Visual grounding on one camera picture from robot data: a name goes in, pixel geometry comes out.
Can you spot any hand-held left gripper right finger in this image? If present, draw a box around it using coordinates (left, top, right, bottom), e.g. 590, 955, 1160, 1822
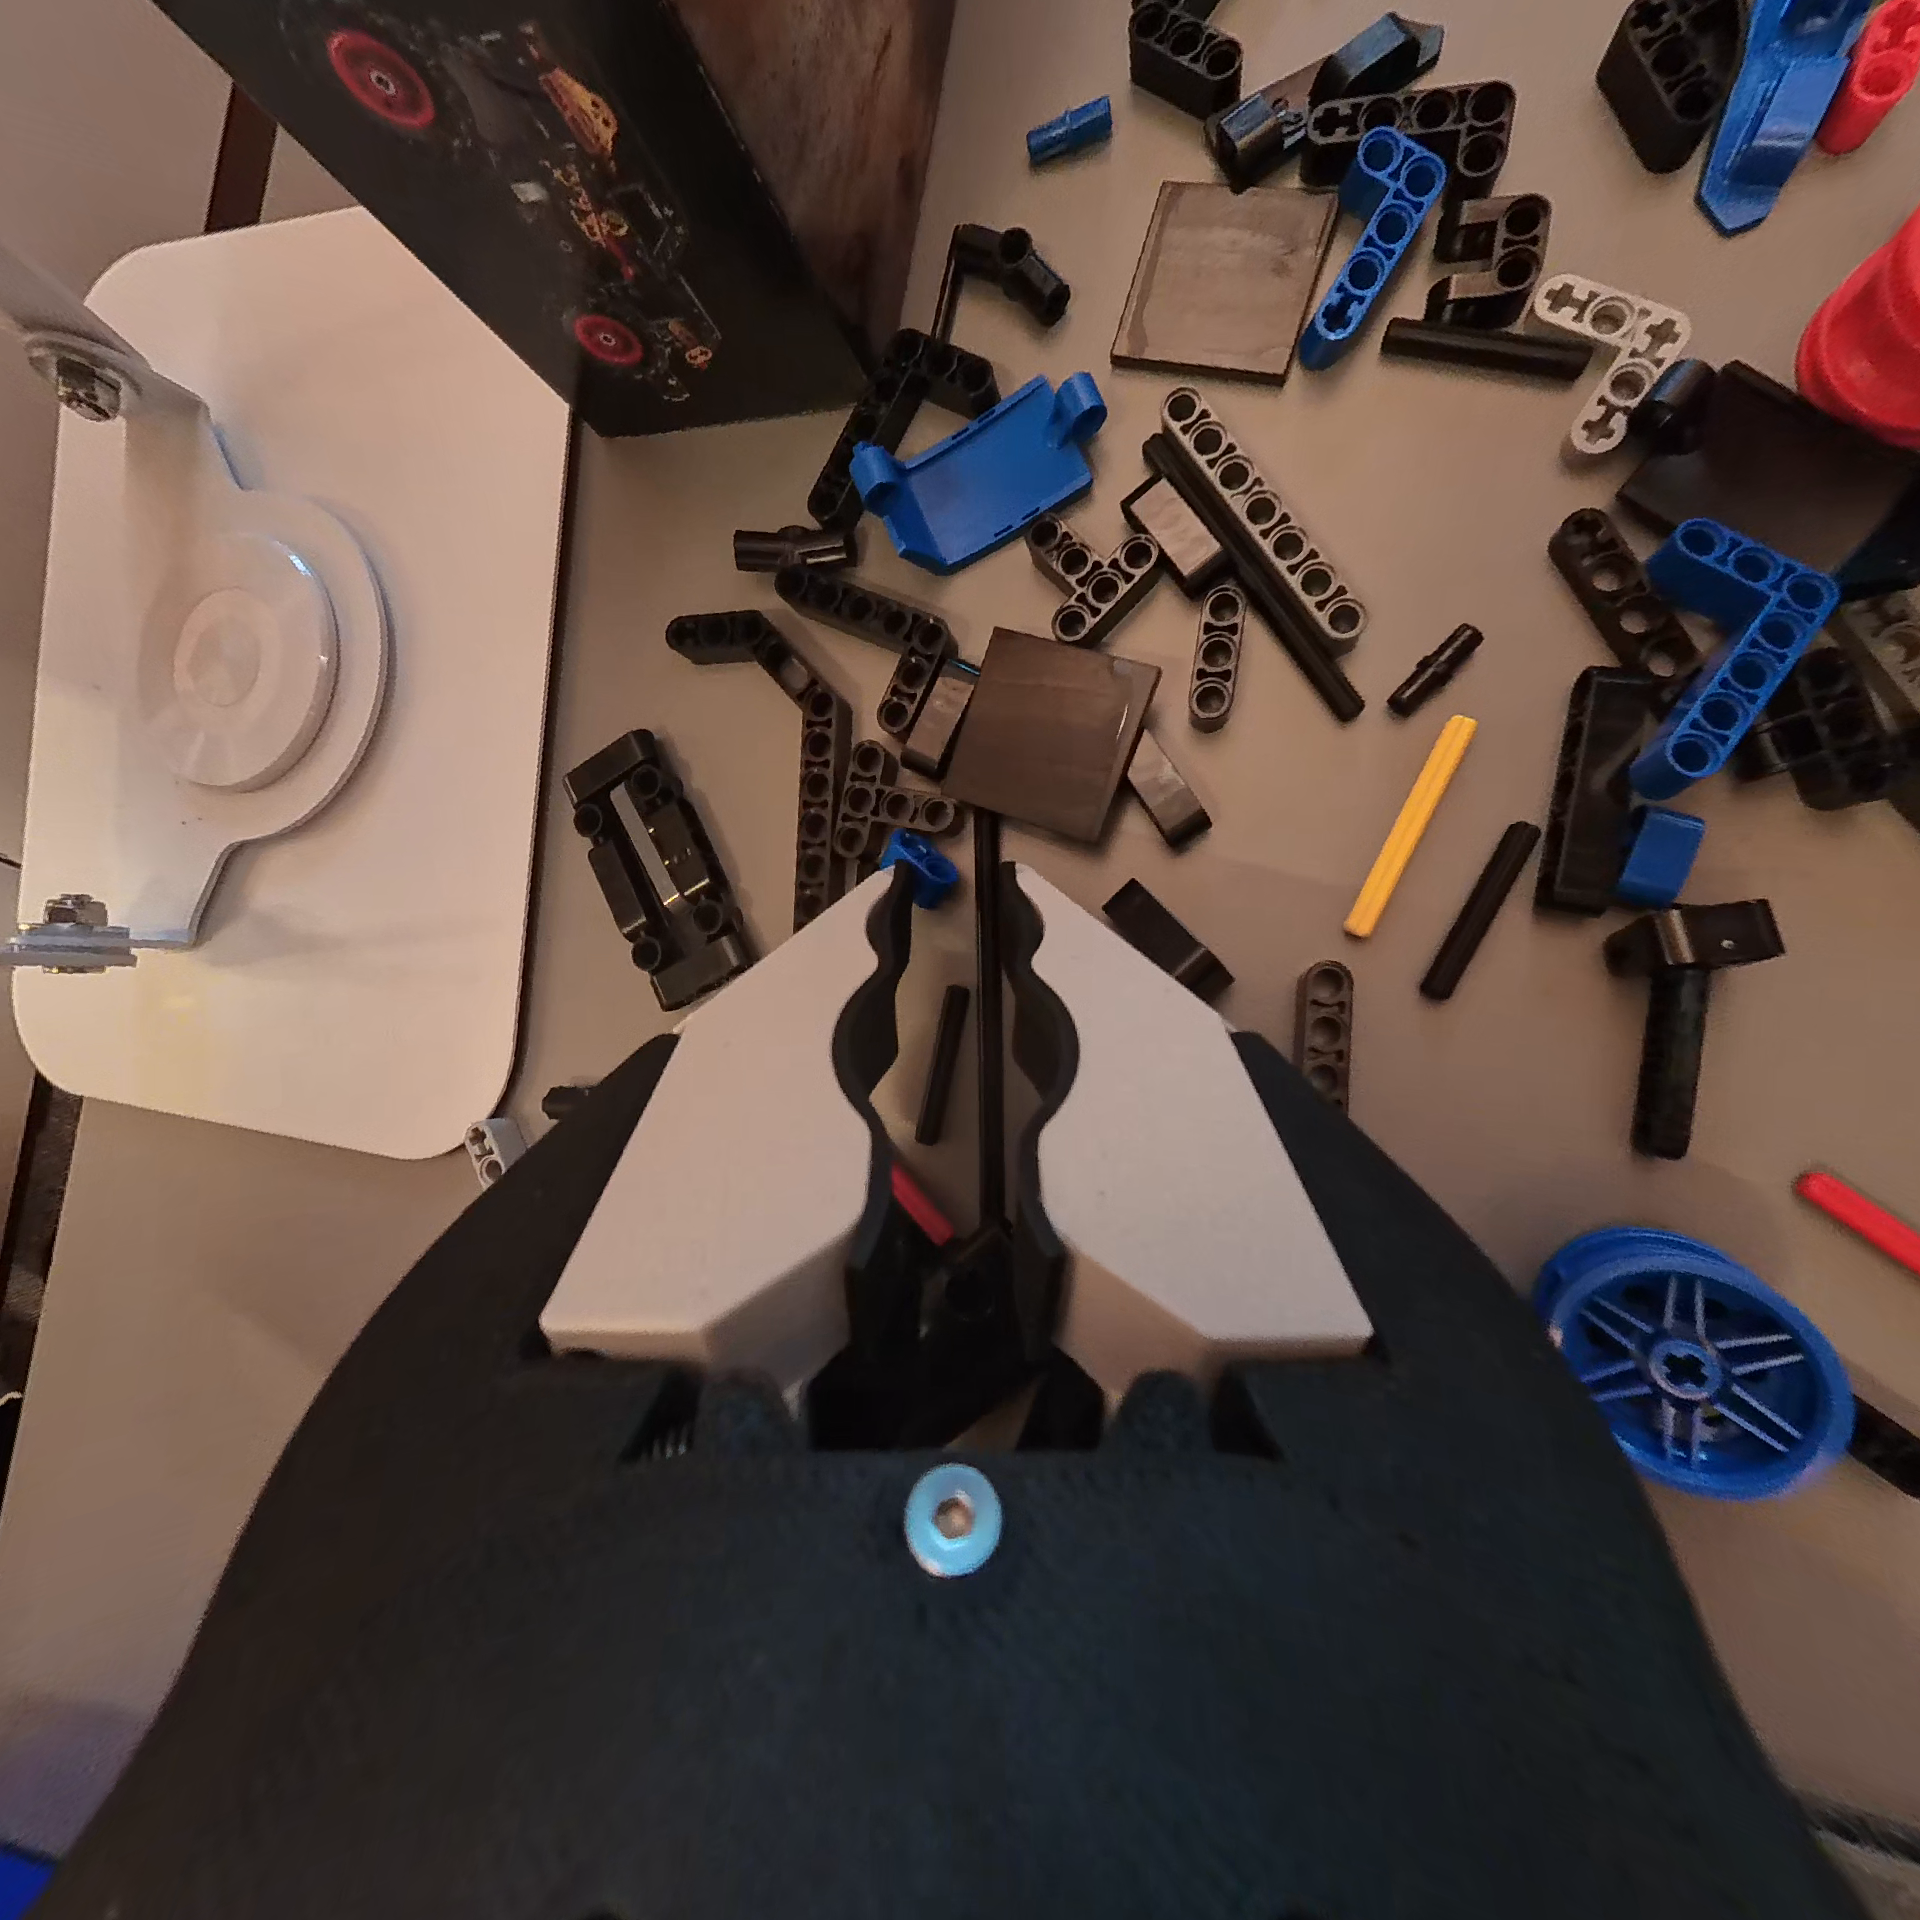
1004, 863, 1378, 1452

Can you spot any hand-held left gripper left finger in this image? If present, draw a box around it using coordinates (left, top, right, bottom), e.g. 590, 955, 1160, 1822
535, 866, 921, 1452

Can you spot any black axle connector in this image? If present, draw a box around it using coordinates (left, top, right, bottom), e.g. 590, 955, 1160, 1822
901, 1220, 1037, 1410

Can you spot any thin black axle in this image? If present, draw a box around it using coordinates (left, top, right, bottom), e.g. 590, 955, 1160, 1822
970, 805, 1015, 1247

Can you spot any pile of black toy beams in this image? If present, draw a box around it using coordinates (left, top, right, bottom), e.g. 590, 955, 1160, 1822
664, 323, 1920, 1121

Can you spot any short black axle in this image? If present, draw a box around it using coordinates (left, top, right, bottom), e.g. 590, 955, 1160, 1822
1378, 317, 1596, 385
913, 980, 970, 1145
1418, 820, 1545, 1002

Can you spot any short yellow axle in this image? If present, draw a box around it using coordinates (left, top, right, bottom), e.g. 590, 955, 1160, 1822
1343, 716, 1482, 943

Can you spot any black T-shaped axle piece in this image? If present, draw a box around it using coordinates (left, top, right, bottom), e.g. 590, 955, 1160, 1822
1601, 896, 1789, 1162

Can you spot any black flat square tile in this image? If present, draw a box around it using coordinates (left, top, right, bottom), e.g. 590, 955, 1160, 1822
937, 622, 1164, 847
1108, 179, 1343, 388

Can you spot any blue spoked toy wheel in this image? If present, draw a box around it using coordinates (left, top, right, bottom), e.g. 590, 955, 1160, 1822
1530, 1224, 1857, 1503

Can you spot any white booklet stand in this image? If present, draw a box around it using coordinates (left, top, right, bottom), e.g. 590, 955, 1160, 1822
0, 201, 580, 1165

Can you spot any grey seven-hole beam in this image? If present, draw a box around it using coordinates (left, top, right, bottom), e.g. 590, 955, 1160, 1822
1156, 385, 1371, 657

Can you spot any blue angled beam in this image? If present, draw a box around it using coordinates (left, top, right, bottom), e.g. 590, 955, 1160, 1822
1626, 517, 1846, 805

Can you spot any black hinged panel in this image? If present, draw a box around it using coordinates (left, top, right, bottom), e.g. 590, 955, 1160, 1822
1615, 359, 1920, 588

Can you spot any black bent crank piece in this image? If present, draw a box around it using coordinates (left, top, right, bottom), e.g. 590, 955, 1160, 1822
927, 222, 1078, 355

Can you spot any small blue L-beam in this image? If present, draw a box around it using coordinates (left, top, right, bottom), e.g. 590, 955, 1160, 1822
1297, 126, 1451, 376

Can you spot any light grey cross-hole L-beam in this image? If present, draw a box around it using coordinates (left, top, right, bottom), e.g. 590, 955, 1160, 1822
1527, 272, 1695, 464

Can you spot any dark grey L-beam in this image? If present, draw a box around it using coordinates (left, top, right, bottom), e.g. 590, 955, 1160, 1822
1304, 74, 1519, 189
1418, 189, 1556, 332

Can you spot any black toy set box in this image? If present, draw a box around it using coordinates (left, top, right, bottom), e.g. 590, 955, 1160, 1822
148, 0, 962, 440

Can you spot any red toy wheel hub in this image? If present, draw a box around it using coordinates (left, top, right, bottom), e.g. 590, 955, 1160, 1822
1792, 210, 1920, 453

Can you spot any black wedge connector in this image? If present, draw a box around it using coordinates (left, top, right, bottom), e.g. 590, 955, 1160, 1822
1206, 10, 1447, 189

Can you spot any black curved slope piece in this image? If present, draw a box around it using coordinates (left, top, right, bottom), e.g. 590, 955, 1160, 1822
1594, 0, 1751, 176

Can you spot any blue curved slope piece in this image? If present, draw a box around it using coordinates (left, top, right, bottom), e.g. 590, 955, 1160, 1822
1692, 0, 1877, 239

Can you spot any small red connector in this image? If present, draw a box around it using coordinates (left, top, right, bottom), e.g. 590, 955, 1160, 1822
1813, 7, 1920, 156

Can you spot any black rectangular frame piece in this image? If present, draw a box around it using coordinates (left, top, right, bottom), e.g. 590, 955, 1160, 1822
561, 727, 757, 1016

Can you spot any blue fender bracket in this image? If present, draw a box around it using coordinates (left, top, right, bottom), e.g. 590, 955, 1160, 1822
847, 370, 1110, 577

